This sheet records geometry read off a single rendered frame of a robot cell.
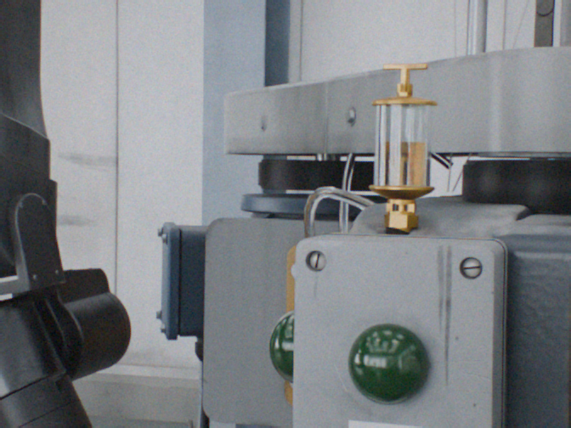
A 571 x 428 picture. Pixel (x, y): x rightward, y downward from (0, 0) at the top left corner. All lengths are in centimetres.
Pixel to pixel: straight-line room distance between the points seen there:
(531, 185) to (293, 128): 28
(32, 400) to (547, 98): 33
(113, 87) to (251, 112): 532
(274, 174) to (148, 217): 520
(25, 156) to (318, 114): 20
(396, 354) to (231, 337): 50
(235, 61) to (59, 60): 123
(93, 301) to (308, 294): 34
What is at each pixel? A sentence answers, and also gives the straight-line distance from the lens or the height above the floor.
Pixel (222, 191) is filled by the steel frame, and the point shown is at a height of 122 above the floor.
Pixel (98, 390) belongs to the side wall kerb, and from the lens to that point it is 632.
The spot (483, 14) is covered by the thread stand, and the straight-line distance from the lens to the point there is 82.
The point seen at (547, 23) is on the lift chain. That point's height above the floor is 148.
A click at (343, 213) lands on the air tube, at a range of 77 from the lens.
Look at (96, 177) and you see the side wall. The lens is 626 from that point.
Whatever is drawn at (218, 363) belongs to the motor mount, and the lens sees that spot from 92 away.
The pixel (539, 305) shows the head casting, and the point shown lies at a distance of 48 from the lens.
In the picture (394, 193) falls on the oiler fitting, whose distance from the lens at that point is 50.
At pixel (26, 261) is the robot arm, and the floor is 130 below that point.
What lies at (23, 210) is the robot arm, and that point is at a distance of 69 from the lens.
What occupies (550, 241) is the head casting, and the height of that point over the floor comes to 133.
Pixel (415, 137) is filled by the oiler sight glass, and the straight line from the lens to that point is 50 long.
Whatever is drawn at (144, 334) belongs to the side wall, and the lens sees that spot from 621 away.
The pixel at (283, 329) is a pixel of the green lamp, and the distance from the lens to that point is 45.
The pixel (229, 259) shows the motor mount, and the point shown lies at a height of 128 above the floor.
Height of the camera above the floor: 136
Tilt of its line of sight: 3 degrees down
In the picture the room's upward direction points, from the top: 1 degrees clockwise
